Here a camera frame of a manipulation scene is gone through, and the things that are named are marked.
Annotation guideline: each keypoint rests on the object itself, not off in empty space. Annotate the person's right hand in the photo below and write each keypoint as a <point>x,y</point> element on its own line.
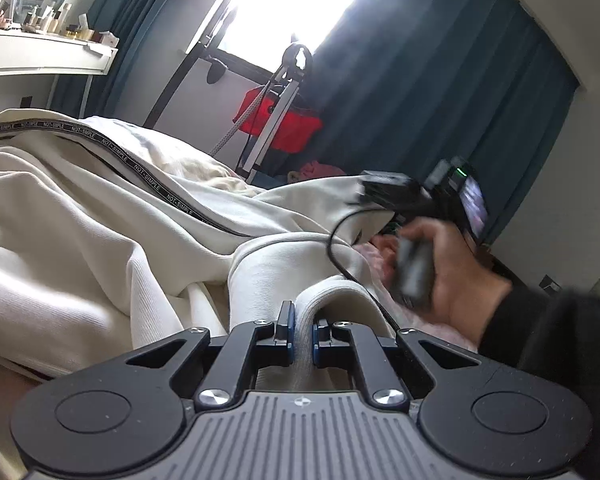
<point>460,280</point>

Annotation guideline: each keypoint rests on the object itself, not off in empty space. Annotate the white bed sheet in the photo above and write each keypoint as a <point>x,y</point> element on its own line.
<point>180,157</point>

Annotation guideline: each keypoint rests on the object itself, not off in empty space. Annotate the teal curtain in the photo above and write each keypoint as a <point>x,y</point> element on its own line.
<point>430,70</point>
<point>130,35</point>

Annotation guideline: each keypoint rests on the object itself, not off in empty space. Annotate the row of cosmetic bottles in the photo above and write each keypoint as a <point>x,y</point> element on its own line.
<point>55,20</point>

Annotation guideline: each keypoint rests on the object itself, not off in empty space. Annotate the cream pants with black stripe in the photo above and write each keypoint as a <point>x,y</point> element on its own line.
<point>105,240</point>

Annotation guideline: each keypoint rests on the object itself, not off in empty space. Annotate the grey wall outlet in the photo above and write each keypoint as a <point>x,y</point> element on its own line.
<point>550,284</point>

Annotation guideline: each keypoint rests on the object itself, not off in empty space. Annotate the red bag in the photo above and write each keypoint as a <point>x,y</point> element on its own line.
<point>292,127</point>

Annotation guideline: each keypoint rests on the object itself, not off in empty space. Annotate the bright window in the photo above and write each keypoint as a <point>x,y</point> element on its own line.
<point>300,5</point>

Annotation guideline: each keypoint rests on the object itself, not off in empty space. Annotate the dark wall outlet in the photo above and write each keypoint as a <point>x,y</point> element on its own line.
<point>26,101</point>

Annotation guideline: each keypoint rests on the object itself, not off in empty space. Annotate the person's right forearm black sleeve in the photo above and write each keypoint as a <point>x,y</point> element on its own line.
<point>555,350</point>

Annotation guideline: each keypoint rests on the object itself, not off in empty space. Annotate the silver folding rack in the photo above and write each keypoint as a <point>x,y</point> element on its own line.
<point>275,110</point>

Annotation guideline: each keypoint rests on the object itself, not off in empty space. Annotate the pink clothing heap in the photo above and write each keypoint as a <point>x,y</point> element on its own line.
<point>315,170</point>

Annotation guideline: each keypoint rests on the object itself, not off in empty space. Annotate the white vanity desk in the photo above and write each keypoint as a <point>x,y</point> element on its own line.
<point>40,55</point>

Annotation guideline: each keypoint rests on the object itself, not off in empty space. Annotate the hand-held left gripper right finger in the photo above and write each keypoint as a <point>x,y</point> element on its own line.
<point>320,342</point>

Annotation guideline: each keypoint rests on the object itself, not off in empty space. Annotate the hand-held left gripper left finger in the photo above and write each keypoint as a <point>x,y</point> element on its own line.
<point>289,332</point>

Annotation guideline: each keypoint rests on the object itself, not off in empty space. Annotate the black metal frame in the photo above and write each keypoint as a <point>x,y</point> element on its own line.
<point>180,75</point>

